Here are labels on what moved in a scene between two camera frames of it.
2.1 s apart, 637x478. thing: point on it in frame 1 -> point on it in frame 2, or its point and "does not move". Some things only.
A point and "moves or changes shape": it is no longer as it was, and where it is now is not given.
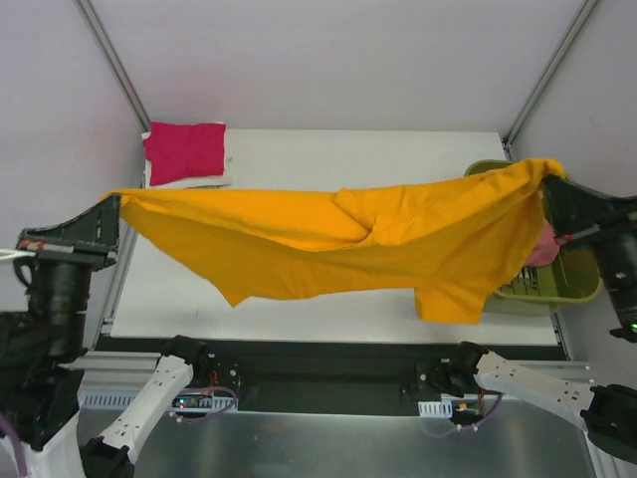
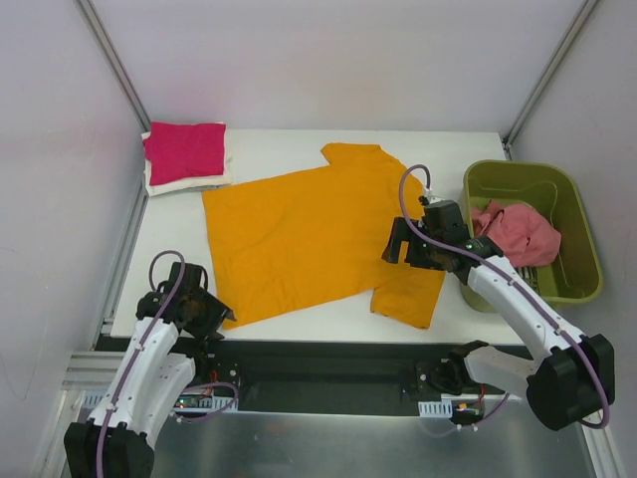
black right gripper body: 598,225 -> 411,247
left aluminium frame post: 104,42 does not move
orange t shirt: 455,239 moves or changes shape
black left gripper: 67,250 -> 211,314
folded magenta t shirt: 177,151 does not move
